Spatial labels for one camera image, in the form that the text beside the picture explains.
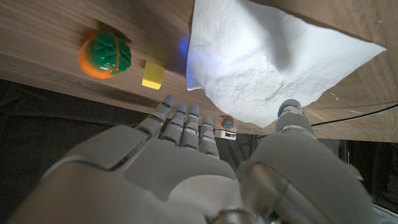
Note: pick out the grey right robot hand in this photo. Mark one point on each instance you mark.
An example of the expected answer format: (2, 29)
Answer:
(174, 186)

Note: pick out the white cloth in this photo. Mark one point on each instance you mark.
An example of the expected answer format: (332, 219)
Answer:
(248, 62)

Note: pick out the yellow block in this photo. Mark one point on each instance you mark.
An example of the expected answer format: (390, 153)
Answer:
(153, 75)

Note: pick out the toy carrot with green leaves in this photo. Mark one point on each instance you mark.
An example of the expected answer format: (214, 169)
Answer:
(105, 54)

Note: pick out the white power strip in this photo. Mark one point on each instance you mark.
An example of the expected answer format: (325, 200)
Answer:
(224, 135)

